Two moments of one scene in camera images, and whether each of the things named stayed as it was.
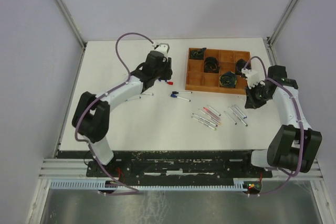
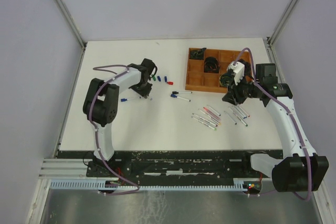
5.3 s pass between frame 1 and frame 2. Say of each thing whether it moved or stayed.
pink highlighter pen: stayed
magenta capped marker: stayed
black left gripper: moved
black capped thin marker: stayed
